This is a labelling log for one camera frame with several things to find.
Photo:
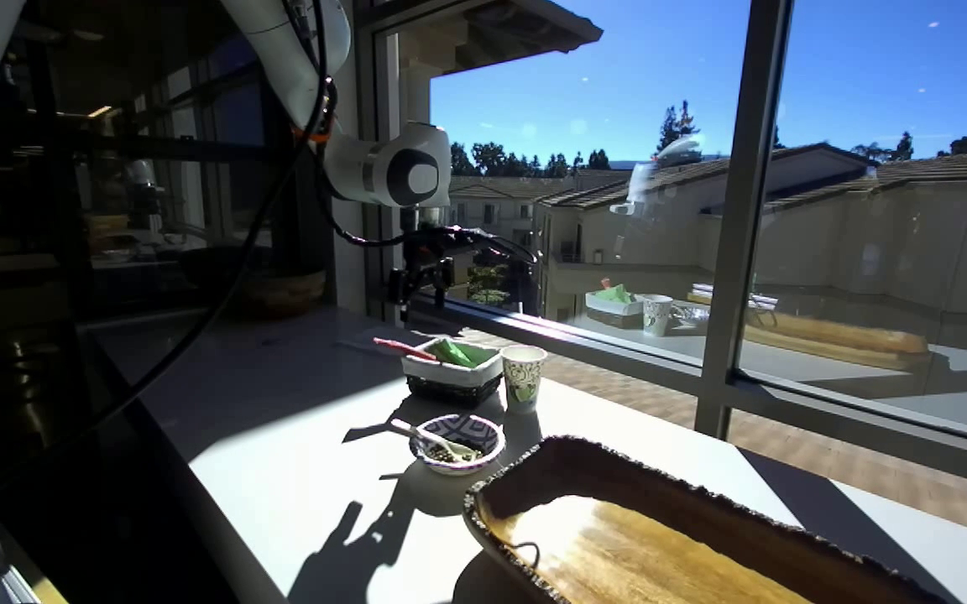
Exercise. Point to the wooden bowl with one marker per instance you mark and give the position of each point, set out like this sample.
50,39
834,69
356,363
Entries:
280,288

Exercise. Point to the beige building outside window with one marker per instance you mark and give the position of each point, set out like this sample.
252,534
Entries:
899,237

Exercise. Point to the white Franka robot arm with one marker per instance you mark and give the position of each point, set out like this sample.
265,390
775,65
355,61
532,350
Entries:
285,52

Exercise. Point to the grey window frame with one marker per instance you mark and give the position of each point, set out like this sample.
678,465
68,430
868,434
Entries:
744,223

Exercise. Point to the red snack packet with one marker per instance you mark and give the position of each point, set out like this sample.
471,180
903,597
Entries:
402,348

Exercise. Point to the wooden tray dark rim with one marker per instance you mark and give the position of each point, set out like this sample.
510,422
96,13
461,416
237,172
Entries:
664,549

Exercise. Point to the green snack packet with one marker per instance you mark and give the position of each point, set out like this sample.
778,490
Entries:
454,353

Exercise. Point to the pale stick in bowl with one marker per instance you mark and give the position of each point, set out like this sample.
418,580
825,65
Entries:
444,444

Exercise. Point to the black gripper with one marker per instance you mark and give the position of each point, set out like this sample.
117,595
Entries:
428,252

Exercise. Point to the small white patterned bowl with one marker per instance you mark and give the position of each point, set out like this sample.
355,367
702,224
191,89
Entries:
458,466

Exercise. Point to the white paper cup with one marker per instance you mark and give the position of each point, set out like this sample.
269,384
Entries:
527,375

